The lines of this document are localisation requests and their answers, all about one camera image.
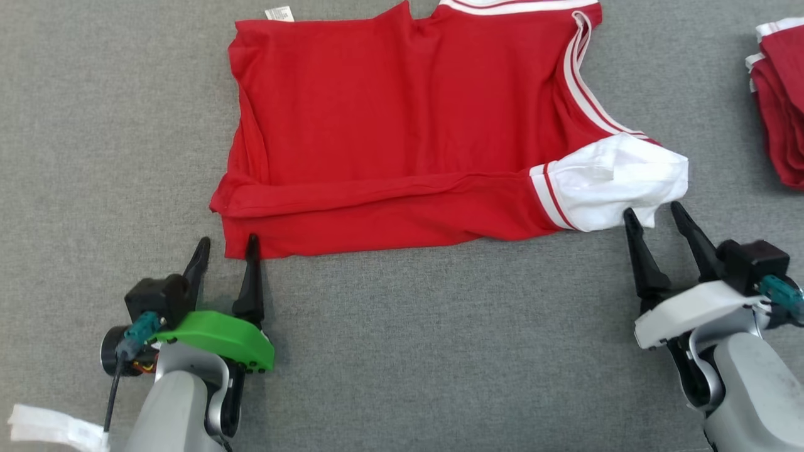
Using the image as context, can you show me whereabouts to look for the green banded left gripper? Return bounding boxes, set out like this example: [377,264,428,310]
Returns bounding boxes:
[153,233,276,375]

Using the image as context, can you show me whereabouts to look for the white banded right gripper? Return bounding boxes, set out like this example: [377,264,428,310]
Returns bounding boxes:
[622,200,774,351]

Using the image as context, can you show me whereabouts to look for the red shorts with white waistband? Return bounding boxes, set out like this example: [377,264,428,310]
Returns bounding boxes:
[744,16,804,191]

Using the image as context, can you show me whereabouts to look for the red jersey with white sleeve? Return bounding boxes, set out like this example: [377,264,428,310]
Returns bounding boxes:
[209,0,690,261]

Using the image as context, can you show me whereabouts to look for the white paper tag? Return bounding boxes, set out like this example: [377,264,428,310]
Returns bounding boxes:
[8,403,111,452]

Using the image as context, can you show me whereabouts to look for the black cable teal plug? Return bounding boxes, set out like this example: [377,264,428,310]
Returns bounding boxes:
[756,274,804,318]
[103,311,166,434]

